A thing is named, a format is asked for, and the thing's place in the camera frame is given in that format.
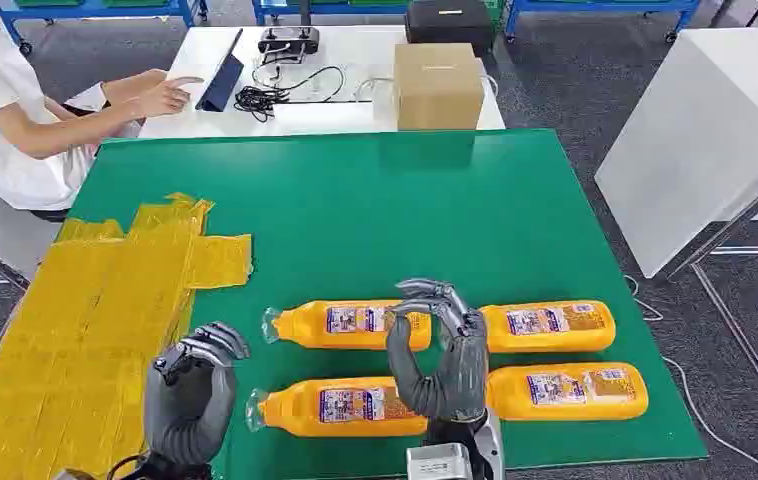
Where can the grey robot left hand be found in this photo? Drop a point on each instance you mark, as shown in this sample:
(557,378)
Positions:
(183,417)

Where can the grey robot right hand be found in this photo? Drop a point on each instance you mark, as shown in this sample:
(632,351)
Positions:
(465,371)

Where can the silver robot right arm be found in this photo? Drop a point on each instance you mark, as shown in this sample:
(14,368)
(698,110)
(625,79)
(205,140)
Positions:
(490,450)

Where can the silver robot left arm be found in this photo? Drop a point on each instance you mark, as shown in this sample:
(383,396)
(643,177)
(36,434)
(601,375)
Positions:
(167,472)

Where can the orange drink bottle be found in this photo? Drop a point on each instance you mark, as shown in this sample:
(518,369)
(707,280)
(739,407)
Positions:
(551,324)
(564,392)
(306,407)
(313,326)

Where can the yellow sheet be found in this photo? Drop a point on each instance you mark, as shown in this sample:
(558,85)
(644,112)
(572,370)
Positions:
(87,331)

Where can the green table mat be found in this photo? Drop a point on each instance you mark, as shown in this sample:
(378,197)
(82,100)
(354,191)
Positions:
(352,218)

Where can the cardboard box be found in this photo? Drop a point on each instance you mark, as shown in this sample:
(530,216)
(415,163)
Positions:
(438,89)

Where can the person's hand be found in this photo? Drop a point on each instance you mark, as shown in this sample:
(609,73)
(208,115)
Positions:
(164,98)

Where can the white panel table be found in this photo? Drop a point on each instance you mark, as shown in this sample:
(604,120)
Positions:
(704,132)

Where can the dark blue tablet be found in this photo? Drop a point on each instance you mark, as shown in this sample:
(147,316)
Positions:
(223,79)

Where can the black case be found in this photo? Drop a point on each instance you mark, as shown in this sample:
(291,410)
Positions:
(448,23)

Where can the green crate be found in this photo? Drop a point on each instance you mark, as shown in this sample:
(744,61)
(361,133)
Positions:
(497,13)

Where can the black controller device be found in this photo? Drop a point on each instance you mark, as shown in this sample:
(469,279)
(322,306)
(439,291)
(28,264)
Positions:
(288,40)

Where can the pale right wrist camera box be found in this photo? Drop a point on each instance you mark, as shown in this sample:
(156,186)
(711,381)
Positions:
(437,462)

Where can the metal frame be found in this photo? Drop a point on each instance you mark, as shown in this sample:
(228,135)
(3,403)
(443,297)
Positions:
(750,205)

